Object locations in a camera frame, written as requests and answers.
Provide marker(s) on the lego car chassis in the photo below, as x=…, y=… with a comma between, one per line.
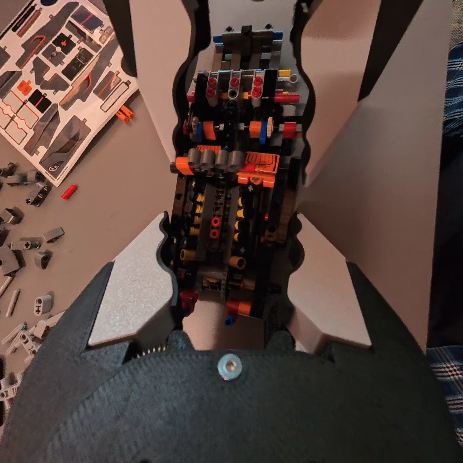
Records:
x=217, y=217

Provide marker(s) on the pile of dark grey lego pieces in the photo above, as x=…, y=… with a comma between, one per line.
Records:
x=43, y=190

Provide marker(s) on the lego sticker sheet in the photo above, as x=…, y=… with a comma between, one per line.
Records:
x=54, y=90

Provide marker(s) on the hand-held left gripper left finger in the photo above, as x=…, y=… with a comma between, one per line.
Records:
x=137, y=289

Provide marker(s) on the orange lego pin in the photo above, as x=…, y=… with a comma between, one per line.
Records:
x=123, y=117
x=126, y=110

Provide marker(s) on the pile of light grey lego connectors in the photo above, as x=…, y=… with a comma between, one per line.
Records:
x=43, y=304

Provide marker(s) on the black lego side beam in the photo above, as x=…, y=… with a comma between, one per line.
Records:
x=289, y=202

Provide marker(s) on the short red lego connector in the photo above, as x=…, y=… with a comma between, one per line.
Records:
x=69, y=192

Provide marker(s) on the person in plaid shirt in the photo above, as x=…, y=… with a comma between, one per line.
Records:
x=452, y=379

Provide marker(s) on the person's navy undershirt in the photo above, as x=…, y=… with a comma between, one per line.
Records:
x=448, y=253

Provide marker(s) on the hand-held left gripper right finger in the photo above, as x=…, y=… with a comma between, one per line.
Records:
x=325, y=289

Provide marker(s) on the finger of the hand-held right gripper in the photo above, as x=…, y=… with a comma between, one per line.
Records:
x=336, y=72
x=162, y=54

